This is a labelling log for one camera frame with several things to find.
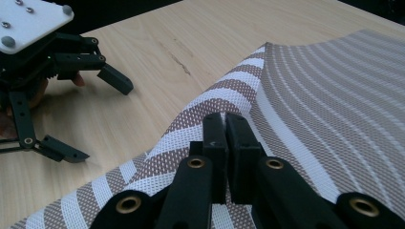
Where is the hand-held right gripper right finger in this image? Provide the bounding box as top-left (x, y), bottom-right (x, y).
top-left (225, 113), bottom-right (349, 229)

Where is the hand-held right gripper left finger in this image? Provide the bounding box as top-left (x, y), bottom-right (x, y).
top-left (156, 112), bottom-right (229, 229)

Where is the striped woven placemat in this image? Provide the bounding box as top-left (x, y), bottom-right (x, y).
top-left (9, 42), bottom-right (266, 229)

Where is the stack of striped mats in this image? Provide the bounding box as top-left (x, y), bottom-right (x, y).
top-left (223, 29), bottom-right (405, 229)

